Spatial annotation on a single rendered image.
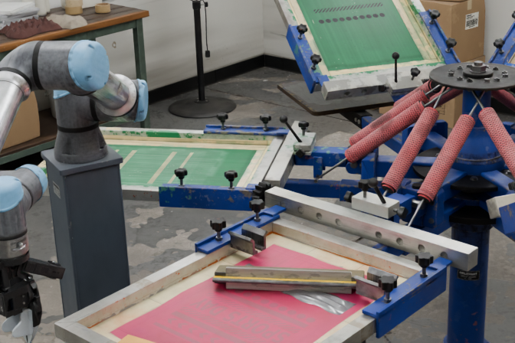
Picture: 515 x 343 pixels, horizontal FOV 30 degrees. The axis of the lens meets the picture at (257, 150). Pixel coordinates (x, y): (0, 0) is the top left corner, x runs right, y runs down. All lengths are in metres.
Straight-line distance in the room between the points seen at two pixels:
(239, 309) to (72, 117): 0.72
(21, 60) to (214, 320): 0.77
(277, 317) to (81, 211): 0.70
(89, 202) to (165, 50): 4.59
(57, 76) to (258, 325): 0.75
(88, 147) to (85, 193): 0.13
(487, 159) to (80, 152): 1.25
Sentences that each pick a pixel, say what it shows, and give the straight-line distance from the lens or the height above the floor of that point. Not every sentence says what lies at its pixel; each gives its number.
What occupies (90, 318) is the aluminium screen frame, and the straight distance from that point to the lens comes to 2.38.
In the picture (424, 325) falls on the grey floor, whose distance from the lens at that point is 4.22.
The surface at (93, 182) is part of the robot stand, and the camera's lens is 2.74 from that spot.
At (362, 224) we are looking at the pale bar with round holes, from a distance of 2.66.
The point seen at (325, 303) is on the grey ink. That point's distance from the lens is 2.41.
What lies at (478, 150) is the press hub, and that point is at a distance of 3.07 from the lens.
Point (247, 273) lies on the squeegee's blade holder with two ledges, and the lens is 2.48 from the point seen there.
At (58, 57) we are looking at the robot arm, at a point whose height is 1.60.
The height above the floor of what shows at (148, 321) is 0.95.
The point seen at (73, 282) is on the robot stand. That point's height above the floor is 0.84.
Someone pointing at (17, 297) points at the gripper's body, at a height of 1.22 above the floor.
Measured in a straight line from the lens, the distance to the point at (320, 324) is 2.34.
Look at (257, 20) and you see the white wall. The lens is 8.00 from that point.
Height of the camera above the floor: 2.14
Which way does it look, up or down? 20 degrees down
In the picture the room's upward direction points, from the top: 2 degrees counter-clockwise
